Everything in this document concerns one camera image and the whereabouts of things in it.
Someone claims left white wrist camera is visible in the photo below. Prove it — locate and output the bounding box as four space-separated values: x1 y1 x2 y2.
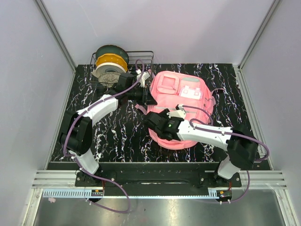
136 69 151 87

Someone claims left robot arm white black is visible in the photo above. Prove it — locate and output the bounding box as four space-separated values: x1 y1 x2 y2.
58 70 156 186

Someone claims pink student backpack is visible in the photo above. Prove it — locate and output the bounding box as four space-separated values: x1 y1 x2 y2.
136 71 215 150

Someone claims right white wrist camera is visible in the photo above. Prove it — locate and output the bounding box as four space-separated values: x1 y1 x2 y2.
167 104 186 119

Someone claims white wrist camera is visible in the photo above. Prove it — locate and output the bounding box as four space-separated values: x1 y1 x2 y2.
136 69 151 87
167 104 186 119

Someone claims white rimmed plate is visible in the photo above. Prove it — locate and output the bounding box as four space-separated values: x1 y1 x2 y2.
92 63 126 79

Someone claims yellow dotted plate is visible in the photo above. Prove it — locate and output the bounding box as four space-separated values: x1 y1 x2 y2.
96 53 127 72

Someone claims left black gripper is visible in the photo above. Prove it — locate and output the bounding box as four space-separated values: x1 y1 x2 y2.
127 84 158 106

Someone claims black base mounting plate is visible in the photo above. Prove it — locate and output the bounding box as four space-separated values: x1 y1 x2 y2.
74 161 242 188

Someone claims metal wire dish rack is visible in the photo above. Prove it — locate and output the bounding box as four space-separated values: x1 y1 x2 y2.
87 50 154 88

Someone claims aluminium frame rail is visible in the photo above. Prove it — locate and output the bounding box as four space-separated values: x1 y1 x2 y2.
32 170 287 190

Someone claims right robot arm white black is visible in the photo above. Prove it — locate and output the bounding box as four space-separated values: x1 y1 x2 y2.
145 109 258 187

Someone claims grey patterned plate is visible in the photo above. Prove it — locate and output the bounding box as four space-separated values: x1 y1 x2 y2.
98 72 121 87

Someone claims dark green plate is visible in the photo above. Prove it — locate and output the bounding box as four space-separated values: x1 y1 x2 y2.
95 45 129 65

